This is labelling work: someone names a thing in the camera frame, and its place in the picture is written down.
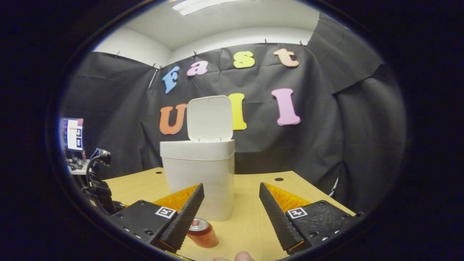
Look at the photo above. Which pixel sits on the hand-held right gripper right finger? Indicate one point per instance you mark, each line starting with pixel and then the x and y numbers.
pixel 277 217

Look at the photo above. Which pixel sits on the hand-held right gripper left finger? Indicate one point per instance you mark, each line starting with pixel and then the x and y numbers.
pixel 185 217

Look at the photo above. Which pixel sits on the red pop can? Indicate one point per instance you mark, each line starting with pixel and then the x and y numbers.
pixel 203 235

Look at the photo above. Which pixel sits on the white desktop garbage bin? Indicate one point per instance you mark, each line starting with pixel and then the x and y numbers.
pixel 199 170

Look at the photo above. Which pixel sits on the wooden desktop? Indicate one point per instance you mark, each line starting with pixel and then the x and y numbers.
pixel 250 217

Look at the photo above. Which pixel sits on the black backdrop cloth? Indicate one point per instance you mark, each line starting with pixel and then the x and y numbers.
pixel 290 152

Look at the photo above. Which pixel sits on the computer monitor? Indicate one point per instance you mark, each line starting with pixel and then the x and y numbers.
pixel 74 134

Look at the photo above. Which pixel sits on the large ceiling light panel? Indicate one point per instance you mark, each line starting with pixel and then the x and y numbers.
pixel 203 5

